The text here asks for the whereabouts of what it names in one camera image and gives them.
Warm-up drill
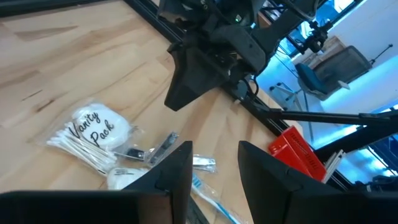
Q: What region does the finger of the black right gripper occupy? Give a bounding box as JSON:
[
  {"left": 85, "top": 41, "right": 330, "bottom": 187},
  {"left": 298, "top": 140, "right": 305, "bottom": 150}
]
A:
[
  {"left": 164, "top": 42, "right": 231, "bottom": 112},
  {"left": 211, "top": 24, "right": 267, "bottom": 75}
]

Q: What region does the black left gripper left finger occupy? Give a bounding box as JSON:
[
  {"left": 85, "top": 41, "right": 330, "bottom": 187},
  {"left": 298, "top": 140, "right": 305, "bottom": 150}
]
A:
[{"left": 124, "top": 140, "right": 193, "bottom": 224}]

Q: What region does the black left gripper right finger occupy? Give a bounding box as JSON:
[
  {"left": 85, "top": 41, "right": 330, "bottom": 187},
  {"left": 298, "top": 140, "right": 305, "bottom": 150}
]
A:
[{"left": 238, "top": 140, "right": 342, "bottom": 224}]

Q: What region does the small silver item packet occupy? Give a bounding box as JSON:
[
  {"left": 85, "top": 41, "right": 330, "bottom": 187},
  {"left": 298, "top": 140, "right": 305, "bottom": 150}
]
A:
[{"left": 192, "top": 154, "right": 218, "bottom": 174}]

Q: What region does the clear bagged vanity pack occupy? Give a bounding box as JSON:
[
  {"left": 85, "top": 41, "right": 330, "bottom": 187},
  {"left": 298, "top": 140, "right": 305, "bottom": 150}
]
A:
[
  {"left": 106, "top": 167, "right": 150, "bottom": 191},
  {"left": 40, "top": 98, "right": 146, "bottom": 175}
]

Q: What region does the red plastic basket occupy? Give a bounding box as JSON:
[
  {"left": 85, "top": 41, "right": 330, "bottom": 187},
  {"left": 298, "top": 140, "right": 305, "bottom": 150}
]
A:
[{"left": 268, "top": 125, "right": 328, "bottom": 184}]

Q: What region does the light blue bagged toothbrush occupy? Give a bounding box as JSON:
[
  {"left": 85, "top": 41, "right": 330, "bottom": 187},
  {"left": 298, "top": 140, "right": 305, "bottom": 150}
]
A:
[{"left": 190, "top": 173, "right": 246, "bottom": 224}]

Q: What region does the black stand-mounted device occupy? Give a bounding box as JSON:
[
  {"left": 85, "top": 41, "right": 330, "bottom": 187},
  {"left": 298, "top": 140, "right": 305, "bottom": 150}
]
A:
[{"left": 297, "top": 20, "right": 332, "bottom": 54}]

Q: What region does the blue grey office chair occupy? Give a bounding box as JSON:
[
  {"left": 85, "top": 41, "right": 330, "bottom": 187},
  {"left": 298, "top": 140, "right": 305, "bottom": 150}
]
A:
[{"left": 294, "top": 45, "right": 374, "bottom": 102}]

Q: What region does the white corner bracket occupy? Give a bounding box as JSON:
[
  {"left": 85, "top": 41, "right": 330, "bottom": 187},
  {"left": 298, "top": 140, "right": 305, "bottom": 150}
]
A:
[{"left": 322, "top": 149, "right": 346, "bottom": 184}]

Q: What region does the black aluminium table frame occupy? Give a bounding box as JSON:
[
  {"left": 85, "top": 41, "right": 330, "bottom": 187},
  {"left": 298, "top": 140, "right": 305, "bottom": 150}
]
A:
[{"left": 0, "top": 0, "right": 398, "bottom": 192}]

